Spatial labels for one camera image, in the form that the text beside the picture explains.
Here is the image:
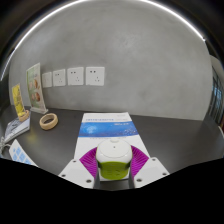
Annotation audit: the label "beige tape roll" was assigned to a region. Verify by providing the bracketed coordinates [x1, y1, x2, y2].
[38, 112, 59, 131]

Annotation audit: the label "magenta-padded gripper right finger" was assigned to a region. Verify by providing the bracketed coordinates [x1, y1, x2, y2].
[128, 144, 170, 189]

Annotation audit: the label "white ceiling light strip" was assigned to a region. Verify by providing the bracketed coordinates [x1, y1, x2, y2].
[0, 0, 206, 82]

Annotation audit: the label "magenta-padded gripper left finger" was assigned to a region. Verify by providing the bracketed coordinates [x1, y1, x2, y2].
[58, 147, 101, 190]

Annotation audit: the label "small yellow green card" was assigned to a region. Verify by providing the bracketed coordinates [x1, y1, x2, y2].
[11, 83, 26, 117]

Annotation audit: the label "green and white charger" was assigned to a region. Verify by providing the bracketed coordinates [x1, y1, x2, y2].
[95, 138, 134, 181]

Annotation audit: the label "large food picture sign stand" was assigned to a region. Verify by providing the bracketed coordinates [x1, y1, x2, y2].
[26, 62, 49, 115]

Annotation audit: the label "white and blue booklet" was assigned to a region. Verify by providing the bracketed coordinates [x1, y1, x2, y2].
[72, 112, 152, 168]

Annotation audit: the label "glass partition with dark frames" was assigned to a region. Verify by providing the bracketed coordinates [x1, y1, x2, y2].
[206, 63, 224, 125]

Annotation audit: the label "white power strip blue sockets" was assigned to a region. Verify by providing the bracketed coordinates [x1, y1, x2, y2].
[8, 138, 38, 168]

